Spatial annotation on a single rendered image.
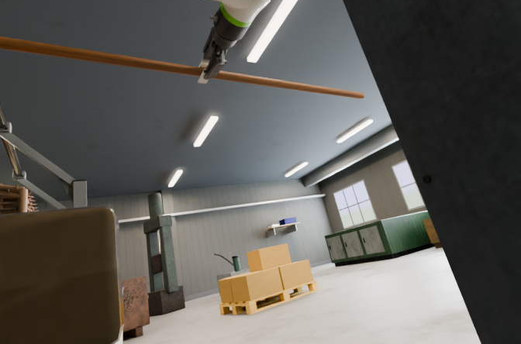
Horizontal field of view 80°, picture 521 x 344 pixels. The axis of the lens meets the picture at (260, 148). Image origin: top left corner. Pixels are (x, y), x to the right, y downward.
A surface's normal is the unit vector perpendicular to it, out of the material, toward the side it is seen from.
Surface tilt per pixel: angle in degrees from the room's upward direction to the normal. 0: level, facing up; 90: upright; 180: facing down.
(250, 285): 90
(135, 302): 90
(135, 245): 90
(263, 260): 90
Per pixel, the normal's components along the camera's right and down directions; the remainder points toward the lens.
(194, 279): 0.43, -0.40
